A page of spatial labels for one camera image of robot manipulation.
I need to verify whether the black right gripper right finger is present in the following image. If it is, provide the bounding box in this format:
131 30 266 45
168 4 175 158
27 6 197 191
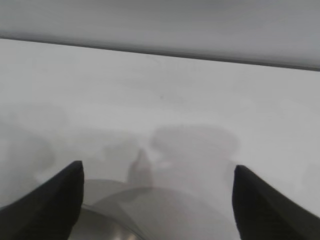
231 164 320 240

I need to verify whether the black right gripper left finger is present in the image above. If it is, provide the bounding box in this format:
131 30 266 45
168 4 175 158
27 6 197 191
0 160 85 240

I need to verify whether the stainless steel mixing bowl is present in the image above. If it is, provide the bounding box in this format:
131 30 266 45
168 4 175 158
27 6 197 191
67 203 141 240

